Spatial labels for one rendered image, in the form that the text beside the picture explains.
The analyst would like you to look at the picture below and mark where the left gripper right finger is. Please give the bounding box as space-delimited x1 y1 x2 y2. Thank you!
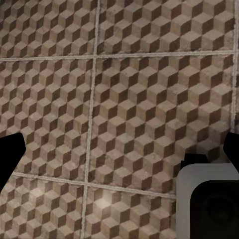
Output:
223 132 239 173

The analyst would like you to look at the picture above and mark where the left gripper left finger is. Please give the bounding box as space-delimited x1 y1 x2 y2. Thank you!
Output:
0 132 26 192

